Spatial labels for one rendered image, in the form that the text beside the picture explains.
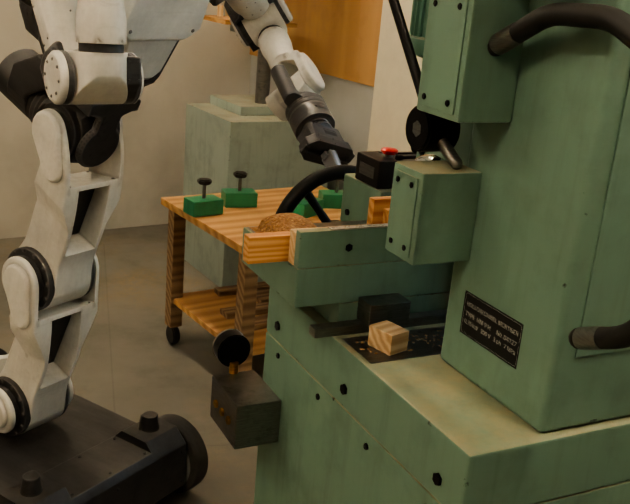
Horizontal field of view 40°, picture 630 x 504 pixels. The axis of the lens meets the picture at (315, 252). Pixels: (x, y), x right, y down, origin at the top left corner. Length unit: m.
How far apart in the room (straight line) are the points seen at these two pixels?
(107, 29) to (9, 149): 2.89
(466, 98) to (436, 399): 0.38
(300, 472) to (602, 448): 0.51
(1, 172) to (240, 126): 1.22
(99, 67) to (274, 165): 2.34
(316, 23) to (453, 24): 2.98
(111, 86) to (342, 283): 0.45
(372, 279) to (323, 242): 0.11
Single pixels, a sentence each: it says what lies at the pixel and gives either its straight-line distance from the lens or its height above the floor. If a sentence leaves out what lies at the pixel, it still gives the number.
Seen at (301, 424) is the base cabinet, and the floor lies 0.62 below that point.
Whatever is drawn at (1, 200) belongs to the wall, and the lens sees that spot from 4.21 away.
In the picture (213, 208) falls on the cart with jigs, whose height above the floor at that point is 0.55.
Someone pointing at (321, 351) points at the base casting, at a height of 0.76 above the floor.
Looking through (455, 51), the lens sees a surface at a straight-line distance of 1.04.
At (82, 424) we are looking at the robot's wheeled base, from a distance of 2.31.
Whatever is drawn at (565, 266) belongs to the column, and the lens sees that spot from 1.02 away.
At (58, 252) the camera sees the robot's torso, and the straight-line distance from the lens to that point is 1.89.
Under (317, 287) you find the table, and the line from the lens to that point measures 1.26.
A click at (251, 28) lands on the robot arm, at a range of 2.06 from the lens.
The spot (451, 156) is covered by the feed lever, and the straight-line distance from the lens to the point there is 1.12.
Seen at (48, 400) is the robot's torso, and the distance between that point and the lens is 2.14.
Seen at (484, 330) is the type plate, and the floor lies 0.88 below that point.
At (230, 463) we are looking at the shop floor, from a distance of 2.47.
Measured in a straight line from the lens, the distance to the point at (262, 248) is 1.24.
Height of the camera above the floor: 1.31
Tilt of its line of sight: 18 degrees down
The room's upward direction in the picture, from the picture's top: 5 degrees clockwise
